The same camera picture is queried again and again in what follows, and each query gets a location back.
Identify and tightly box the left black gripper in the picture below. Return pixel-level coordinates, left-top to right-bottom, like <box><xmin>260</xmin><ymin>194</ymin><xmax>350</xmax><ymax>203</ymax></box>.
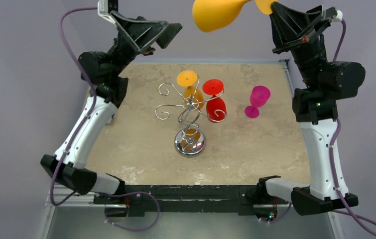
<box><xmin>108</xmin><ymin>12</ymin><xmax>181</xmax><ymax>78</ymax></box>

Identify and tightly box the orange wine glass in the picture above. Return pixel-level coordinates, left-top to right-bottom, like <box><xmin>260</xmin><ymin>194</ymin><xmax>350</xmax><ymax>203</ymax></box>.
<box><xmin>176</xmin><ymin>70</ymin><xmax>204</xmax><ymax>109</ymax></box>
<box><xmin>192</xmin><ymin>0</ymin><xmax>279</xmax><ymax>33</ymax></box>

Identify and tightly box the pink wine glass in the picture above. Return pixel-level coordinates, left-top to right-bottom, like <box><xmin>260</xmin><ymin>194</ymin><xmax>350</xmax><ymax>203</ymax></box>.
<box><xmin>244</xmin><ymin>85</ymin><xmax>271</xmax><ymax>119</ymax></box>

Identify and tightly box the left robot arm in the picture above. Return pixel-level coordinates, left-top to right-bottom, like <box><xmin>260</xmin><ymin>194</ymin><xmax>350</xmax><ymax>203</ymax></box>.
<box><xmin>40</xmin><ymin>9</ymin><xmax>182</xmax><ymax>204</ymax></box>

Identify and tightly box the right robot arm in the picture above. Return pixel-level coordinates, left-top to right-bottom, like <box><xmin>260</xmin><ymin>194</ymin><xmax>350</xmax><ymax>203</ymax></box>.
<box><xmin>256</xmin><ymin>0</ymin><xmax>366</xmax><ymax>216</ymax></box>

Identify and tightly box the red wine glass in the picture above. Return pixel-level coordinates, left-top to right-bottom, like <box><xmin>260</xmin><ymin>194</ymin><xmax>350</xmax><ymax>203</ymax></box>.
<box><xmin>202</xmin><ymin>79</ymin><xmax>227</xmax><ymax>123</ymax></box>

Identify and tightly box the chrome wine glass rack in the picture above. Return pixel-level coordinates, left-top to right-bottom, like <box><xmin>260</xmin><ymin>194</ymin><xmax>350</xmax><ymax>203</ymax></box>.
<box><xmin>154</xmin><ymin>76</ymin><xmax>225</xmax><ymax>157</ymax></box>

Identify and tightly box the black front mounting bar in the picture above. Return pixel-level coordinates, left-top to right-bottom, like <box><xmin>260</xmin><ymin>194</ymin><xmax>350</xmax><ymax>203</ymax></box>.
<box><xmin>93</xmin><ymin>184</ymin><xmax>286</xmax><ymax>217</ymax></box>

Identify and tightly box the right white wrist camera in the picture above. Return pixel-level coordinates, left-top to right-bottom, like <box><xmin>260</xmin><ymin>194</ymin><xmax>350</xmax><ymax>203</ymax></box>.
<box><xmin>325</xmin><ymin>8</ymin><xmax>343</xmax><ymax>22</ymax></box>

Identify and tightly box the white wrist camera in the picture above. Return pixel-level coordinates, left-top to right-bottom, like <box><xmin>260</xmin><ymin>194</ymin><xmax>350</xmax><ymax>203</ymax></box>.
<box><xmin>97</xmin><ymin>0</ymin><xmax>119</xmax><ymax>24</ymax></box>
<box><xmin>325</xmin><ymin>8</ymin><xmax>343</xmax><ymax>22</ymax></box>

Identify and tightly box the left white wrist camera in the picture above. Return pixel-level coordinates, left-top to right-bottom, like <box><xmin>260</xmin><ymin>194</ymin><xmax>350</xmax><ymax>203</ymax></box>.
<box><xmin>97</xmin><ymin>0</ymin><xmax>119</xmax><ymax>24</ymax></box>

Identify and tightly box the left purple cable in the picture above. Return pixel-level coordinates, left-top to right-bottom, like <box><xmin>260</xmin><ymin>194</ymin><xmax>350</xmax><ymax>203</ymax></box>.
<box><xmin>49</xmin><ymin>6</ymin><xmax>100</xmax><ymax>207</ymax></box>

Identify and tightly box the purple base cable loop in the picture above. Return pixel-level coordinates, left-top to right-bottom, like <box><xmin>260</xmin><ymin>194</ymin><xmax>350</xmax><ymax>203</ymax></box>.
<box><xmin>104</xmin><ymin>192</ymin><xmax>161</xmax><ymax>232</ymax></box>

